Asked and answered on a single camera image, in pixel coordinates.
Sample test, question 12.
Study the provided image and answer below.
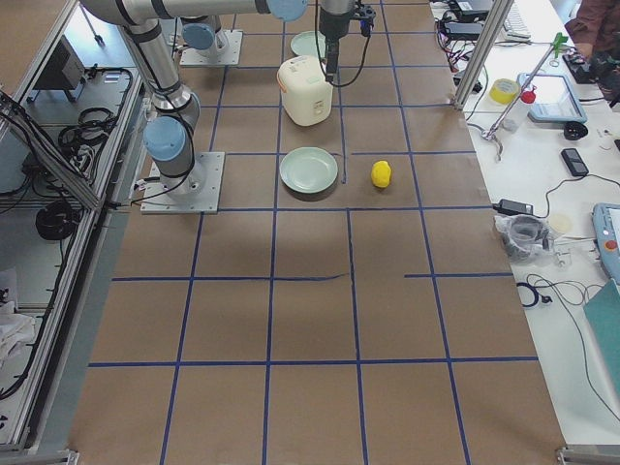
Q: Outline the aluminium frame post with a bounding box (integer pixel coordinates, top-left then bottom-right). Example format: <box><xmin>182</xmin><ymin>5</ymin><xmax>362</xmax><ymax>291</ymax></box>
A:
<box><xmin>452</xmin><ymin>0</ymin><xmax>513</xmax><ymax>109</ymax></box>

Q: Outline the yellow tape roll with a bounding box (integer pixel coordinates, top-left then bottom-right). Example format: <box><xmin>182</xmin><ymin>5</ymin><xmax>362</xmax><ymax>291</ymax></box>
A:
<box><xmin>488</xmin><ymin>78</ymin><xmax>521</xmax><ymax>106</ymax></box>

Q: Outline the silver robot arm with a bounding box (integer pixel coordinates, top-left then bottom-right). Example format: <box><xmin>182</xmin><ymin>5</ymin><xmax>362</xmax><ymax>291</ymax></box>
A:
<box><xmin>81</xmin><ymin>1</ymin><xmax>307</xmax><ymax>185</ymax></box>
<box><xmin>181</xmin><ymin>1</ymin><xmax>375</xmax><ymax>87</ymax></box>

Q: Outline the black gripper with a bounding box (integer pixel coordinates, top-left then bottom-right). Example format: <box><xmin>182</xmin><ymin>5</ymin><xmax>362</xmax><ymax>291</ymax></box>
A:
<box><xmin>319</xmin><ymin>9</ymin><xmax>350</xmax><ymax>84</ymax></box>

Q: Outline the white rice cooker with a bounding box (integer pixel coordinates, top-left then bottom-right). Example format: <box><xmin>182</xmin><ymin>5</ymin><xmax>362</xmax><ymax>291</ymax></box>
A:
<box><xmin>276</xmin><ymin>55</ymin><xmax>333</xmax><ymax>127</ymax></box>

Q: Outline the black power adapter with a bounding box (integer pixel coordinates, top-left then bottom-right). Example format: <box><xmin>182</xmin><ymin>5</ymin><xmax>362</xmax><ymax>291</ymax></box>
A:
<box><xmin>492</xmin><ymin>199</ymin><xmax>534</xmax><ymax>216</ymax></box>

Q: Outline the right green plate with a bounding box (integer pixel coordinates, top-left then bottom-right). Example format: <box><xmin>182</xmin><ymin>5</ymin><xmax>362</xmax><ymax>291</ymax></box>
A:
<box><xmin>291</xmin><ymin>30</ymin><xmax>326</xmax><ymax>58</ymax></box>

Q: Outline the yellow toy potato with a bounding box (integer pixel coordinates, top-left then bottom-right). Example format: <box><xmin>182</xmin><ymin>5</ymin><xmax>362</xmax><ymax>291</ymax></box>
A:
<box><xmin>370</xmin><ymin>160</ymin><xmax>392</xmax><ymax>189</ymax></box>

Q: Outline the green plate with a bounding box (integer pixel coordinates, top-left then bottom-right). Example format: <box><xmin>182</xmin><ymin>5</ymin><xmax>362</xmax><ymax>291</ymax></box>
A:
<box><xmin>291</xmin><ymin>30</ymin><xmax>326</xmax><ymax>58</ymax></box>
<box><xmin>279</xmin><ymin>147</ymin><xmax>338</xmax><ymax>195</ymax></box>

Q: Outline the left green plate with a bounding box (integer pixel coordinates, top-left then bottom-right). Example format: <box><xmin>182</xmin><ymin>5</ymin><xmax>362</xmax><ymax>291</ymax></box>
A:
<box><xmin>279</xmin><ymin>147</ymin><xmax>338</xmax><ymax>195</ymax></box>

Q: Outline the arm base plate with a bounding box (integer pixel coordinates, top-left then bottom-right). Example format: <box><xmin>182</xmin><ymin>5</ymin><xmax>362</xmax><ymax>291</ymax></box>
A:
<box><xmin>180</xmin><ymin>24</ymin><xmax>243</xmax><ymax>68</ymax></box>
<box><xmin>139</xmin><ymin>152</ymin><xmax>226</xmax><ymax>214</ymax></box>

